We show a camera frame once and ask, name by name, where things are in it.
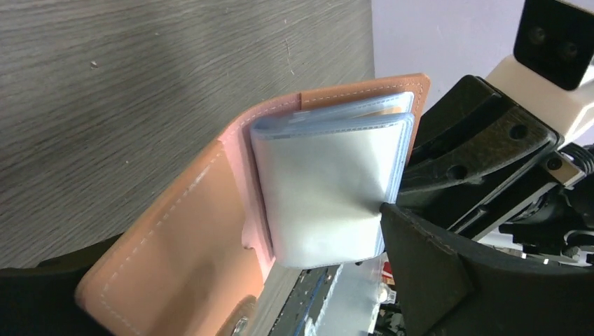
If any tan leather card holder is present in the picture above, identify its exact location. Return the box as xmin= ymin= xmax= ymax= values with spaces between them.
xmin=76 ymin=73 xmax=430 ymax=335

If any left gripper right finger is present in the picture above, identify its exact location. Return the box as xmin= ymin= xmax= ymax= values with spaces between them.
xmin=380 ymin=204 xmax=593 ymax=335

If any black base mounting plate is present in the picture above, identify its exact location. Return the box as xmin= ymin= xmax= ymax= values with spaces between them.
xmin=268 ymin=266 xmax=339 ymax=336

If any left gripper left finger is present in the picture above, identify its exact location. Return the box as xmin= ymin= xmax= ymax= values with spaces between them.
xmin=1 ymin=234 xmax=120 ymax=336

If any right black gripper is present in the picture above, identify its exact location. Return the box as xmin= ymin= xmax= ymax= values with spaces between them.
xmin=396 ymin=75 xmax=593 ymax=265

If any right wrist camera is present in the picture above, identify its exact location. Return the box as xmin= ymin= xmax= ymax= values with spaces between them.
xmin=486 ymin=0 xmax=593 ymax=144

